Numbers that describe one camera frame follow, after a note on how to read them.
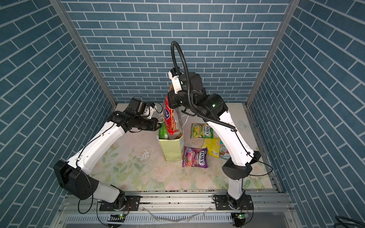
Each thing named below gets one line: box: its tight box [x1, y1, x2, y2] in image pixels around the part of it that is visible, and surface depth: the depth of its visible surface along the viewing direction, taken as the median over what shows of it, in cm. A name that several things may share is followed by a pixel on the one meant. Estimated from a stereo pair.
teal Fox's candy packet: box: [219, 139, 231, 161], surface depth 90 cm
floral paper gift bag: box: [156, 123, 185, 162], surface depth 78 cm
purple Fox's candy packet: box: [182, 145, 209, 169], surface depth 88 cm
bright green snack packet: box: [158, 122, 168, 140], surface depth 80 cm
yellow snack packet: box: [201, 136, 221, 159], surface depth 95 cm
